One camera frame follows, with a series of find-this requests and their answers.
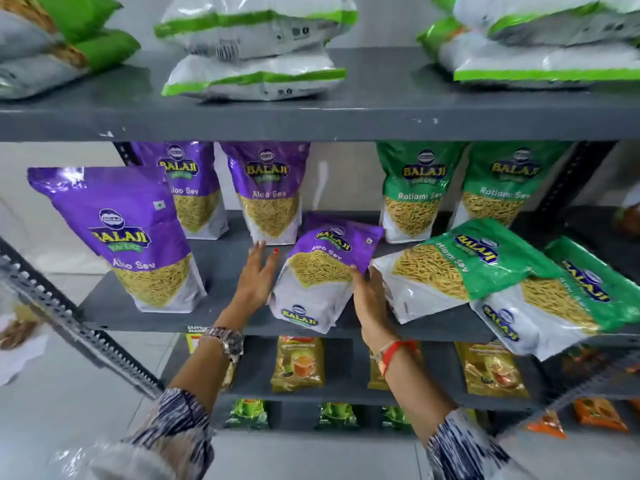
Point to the person's left hand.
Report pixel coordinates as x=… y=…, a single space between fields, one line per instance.
x=252 y=287

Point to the person's right hand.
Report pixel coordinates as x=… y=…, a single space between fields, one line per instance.
x=375 y=314

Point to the person's left thumb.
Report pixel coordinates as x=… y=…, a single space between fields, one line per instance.
x=272 y=264

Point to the person's right thumb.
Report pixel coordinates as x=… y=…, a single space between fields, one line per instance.
x=358 y=279

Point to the small purple snack packet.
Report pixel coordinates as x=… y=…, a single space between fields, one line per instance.
x=312 y=289

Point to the person's left forearm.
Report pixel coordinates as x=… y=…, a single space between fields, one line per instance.
x=202 y=377

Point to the person's right forearm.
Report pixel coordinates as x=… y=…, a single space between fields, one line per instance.
x=412 y=394

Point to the silver wristwatch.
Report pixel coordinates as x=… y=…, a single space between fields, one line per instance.
x=227 y=340

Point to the yellow tea packet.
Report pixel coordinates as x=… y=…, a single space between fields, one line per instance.
x=298 y=364
x=376 y=377
x=192 y=339
x=492 y=369

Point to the green snack packet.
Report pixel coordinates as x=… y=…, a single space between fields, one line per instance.
x=465 y=264
x=560 y=304
x=415 y=194
x=505 y=187

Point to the small green packet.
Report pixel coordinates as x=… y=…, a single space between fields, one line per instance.
x=338 y=415
x=247 y=413
x=396 y=418

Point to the large purple snack packet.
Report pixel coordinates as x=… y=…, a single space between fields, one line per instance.
x=130 y=229

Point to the grey metal shelf rack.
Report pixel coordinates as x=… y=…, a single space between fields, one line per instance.
x=390 y=102

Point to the white green pillow packet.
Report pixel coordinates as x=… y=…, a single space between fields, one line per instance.
x=250 y=24
x=540 y=62
x=250 y=77
x=560 y=17

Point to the blue white patterned sleeve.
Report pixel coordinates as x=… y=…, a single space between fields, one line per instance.
x=170 y=434
x=465 y=449

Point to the small orange packet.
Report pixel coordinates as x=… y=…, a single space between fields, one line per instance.
x=600 y=414
x=547 y=424

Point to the dark orange packet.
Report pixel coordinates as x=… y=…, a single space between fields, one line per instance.
x=582 y=362

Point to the white clear snack packet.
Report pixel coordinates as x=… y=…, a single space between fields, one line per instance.
x=20 y=339

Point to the red brown object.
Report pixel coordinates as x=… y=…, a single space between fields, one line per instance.
x=629 y=220

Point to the grey green pillow packet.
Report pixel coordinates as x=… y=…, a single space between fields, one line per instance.
x=60 y=14
x=55 y=69

